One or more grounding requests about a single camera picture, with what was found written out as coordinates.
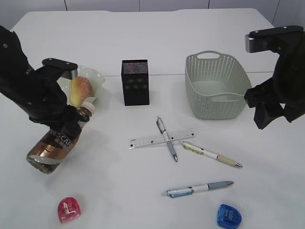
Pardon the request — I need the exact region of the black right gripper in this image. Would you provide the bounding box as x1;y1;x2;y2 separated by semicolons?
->
244;35;305;130

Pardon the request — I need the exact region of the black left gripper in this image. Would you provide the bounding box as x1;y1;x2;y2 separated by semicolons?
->
0;27;92;147

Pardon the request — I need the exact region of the sugared bread loaf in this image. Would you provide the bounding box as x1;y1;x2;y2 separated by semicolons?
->
70;76;93;108

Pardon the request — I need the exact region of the brown Nescafe coffee bottle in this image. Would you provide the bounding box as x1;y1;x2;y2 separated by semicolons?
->
26;102;95;174

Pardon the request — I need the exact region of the blue pencil sharpener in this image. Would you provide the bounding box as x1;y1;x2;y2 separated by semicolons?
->
216;204;242;229

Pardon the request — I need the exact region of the pale green wavy glass plate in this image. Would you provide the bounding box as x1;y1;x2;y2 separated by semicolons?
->
57;65;105;105

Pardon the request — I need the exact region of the grey-green plastic woven basket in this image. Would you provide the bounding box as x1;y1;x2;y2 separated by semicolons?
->
185;51;252;120

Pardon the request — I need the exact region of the beige and white pen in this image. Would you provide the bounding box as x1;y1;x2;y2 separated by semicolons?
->
179;141;243;168

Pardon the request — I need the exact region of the black mesh pen holder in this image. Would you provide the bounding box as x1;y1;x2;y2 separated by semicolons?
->
121;60;150;106

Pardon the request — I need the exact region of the pink pencil sharpener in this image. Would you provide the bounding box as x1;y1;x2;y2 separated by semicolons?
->
57;197;81;223

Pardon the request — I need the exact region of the grey and white pen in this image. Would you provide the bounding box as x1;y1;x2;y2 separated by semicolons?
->
156;116;178;162

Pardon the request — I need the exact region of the blue and white pen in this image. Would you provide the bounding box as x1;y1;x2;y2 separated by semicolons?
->
161;181;234;198

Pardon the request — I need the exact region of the clear plastic ruler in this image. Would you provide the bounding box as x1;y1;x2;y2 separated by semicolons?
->
129;129;195;149

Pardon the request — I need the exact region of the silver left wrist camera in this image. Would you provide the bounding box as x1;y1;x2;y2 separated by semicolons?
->
42;58;78;80

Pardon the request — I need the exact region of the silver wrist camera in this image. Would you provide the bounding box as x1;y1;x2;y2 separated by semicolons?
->
42;58;78;80
245;25;305;54

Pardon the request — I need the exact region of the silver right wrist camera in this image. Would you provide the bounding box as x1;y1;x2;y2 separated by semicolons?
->
245;25;305;54

